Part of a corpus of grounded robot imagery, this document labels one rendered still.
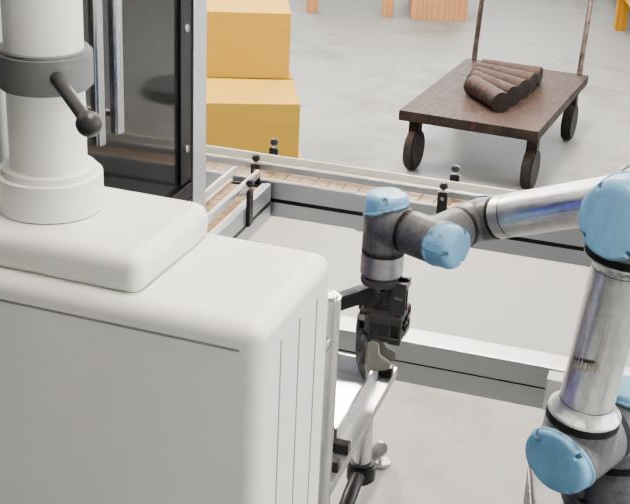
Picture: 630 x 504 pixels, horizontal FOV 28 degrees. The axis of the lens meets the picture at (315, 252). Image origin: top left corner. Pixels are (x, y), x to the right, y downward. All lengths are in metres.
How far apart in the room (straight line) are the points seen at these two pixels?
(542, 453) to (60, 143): 1.11
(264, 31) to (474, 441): 2.52
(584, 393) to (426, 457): 1.84
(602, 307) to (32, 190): 1.00
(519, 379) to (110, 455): 2.12
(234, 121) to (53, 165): 4.31
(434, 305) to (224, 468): 3.60
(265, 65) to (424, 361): 2.80
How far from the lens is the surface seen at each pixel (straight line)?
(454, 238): 2.05
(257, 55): 5.76
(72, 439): 1.17
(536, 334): 4.55
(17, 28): 1.11
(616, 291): 1.87
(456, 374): 3.22
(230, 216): 2.90
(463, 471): 3.73
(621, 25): 9.29
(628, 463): 2.15
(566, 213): 2.04
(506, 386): 3.20
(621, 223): 1.80
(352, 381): 2.33
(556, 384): 3.12
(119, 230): 1.13
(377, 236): 2.12
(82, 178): 1.15
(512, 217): 2.10
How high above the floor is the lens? 2.02
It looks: 23 degrees down
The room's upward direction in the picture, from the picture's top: 3 degrees clockwise
